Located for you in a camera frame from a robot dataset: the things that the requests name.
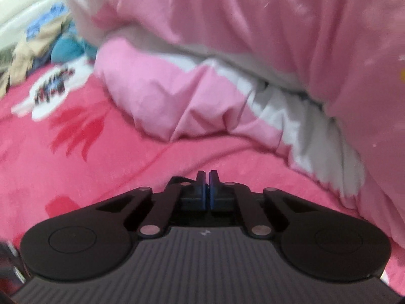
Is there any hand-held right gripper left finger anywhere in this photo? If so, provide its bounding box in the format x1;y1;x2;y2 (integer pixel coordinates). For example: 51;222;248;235
95;170;208;239

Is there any pink floral bed sheet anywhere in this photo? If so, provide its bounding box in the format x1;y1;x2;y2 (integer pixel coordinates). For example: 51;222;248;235
0;57;405;292

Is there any white bed frame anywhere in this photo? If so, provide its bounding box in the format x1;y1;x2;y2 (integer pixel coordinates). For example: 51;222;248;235
0;0;68;53

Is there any pink and white comforter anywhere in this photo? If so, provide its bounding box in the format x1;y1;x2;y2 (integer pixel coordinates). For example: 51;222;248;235
62;0;405;244

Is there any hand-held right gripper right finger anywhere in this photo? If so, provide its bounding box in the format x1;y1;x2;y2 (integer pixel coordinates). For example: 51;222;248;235
208;170;314;239

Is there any blue patterned quilt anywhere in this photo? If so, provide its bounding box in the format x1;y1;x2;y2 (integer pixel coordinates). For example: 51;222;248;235
51;22;98;65

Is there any pile of beige and blue clothes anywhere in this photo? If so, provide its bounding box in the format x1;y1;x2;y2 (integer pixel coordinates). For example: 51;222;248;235
0;2;76;99

